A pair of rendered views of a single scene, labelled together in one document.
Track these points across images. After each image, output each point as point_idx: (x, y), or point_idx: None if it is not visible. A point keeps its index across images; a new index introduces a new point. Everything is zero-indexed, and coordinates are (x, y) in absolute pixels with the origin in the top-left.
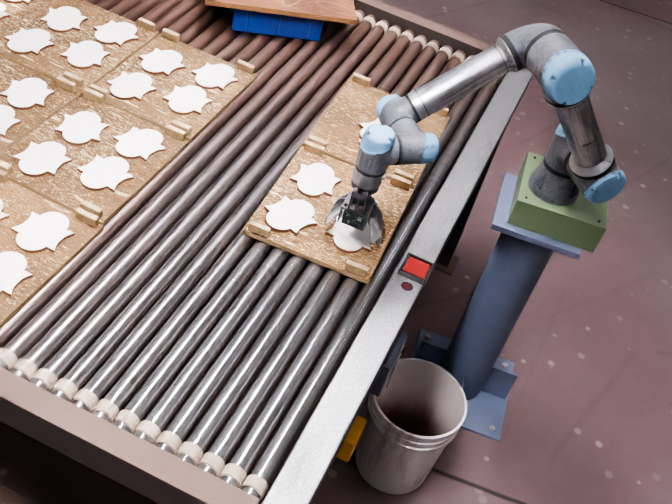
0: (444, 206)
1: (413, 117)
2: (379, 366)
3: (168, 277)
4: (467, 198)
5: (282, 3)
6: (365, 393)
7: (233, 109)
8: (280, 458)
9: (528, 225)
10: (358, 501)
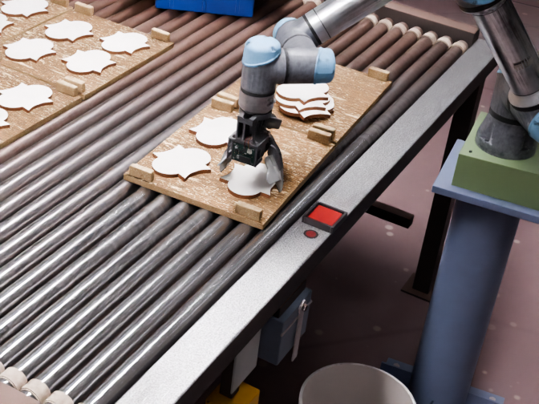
0: (371, 163)
1: (310, 37)
2: (261, 308)
3: (28, 216)
4: (401, 156)
5: None
6: (237, 333)
7: (141, 74)
8: (119, 390)
9: (476, 186)
10: None
